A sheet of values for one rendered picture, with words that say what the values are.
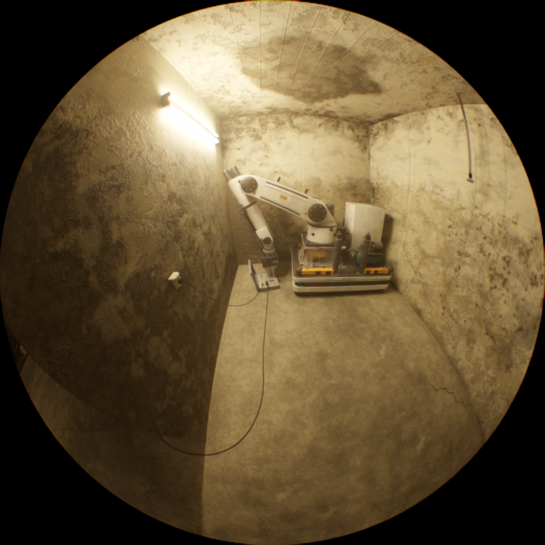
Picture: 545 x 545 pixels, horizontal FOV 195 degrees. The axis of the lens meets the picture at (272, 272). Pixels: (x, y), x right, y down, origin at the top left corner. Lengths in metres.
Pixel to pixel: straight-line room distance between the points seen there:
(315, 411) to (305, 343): 0.67
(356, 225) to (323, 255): 0.62
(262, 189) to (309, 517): 2.82
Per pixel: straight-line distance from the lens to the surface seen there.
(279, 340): 1.60
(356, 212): 2.15
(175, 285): 0.95
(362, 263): 1.95
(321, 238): 1.93
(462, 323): 2.05
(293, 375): 1.42
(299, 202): 1.76
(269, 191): 1.74
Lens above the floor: 1.33
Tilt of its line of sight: 31 degrees down
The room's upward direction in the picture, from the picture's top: 5 degrees counter-clockwise
